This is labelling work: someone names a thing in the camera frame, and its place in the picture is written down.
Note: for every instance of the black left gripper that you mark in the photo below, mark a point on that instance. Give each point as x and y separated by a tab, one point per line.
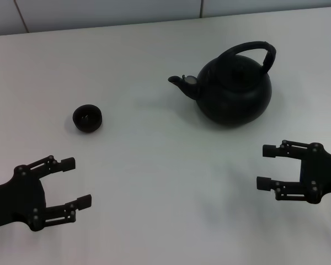
19	196

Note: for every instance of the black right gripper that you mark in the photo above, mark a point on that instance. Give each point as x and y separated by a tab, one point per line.
324	174

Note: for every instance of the small dark teacup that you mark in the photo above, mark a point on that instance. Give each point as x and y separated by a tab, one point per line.
88	124

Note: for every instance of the black round teapot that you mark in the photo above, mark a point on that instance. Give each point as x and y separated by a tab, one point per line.
237	96

